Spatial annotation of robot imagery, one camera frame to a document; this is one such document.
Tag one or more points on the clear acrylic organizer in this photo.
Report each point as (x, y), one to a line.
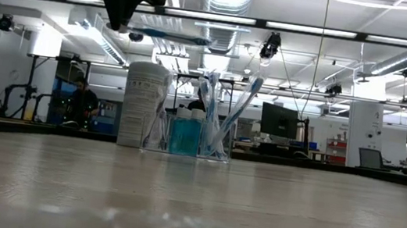
(231, 141)

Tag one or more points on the black background robot arm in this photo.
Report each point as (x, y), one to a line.
(6, 98)
(37, 106)

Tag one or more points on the white wipes canister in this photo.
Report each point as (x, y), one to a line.
(137, 105)

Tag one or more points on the blue storage rack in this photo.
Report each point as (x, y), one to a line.
(105, 122)

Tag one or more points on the black overhead beam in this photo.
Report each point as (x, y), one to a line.
(262, 23)

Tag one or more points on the black computer monitor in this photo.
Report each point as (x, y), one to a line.
(279, 120)

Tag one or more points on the red shelf unit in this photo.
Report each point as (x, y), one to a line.
(335, 159)

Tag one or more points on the white square pillar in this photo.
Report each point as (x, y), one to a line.
(363, 127)

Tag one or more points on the black background rig frame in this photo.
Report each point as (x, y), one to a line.
(186, 76)
(31, 68)

